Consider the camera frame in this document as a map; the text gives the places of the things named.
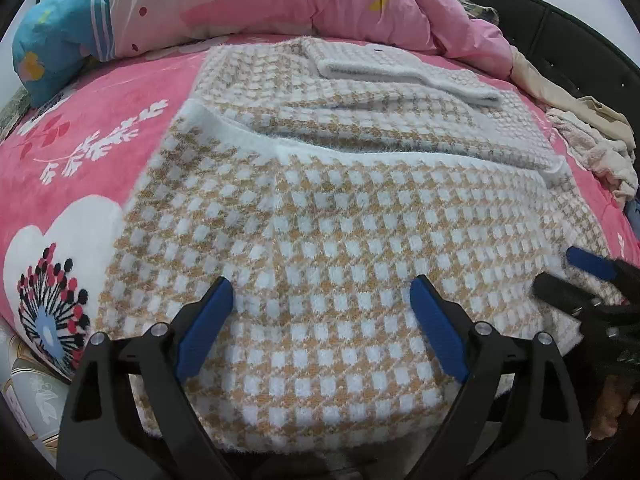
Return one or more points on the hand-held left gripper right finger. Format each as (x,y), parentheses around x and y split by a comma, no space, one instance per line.
(440,330)

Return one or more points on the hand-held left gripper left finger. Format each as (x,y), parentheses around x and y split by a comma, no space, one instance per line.
(205,330)

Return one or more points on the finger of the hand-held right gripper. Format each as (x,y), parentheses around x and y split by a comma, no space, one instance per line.
(592,262)
(557,290)

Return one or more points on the beige white houndstooth coat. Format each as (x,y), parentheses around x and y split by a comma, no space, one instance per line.
(325,210)

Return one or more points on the person's right hand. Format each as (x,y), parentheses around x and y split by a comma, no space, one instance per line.
(607,405)

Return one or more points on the blue denim garment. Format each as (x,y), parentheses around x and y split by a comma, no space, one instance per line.
(634,217)

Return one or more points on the cream ruffled garment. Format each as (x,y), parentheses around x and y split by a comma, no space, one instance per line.
(615,170)

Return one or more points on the beige garment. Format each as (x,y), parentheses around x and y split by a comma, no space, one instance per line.
(575,95)

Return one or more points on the grey picture-print bedsheet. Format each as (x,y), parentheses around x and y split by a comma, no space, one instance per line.
(35,400)

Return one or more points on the black headboard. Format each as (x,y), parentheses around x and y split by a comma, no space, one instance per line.
(575,35)

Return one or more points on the pink floral blanket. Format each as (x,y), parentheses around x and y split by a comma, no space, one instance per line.
(100,110)

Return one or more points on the dark patterned garment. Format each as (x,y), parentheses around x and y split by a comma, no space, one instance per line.
(480,10)

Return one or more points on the green patterned cloth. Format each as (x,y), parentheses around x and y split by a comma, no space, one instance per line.
(12,115)

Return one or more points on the blue floral pillow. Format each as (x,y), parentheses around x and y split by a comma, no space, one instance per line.
(55,35)

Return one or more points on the pink printed quilt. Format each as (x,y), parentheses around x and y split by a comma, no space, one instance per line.
(300,0)

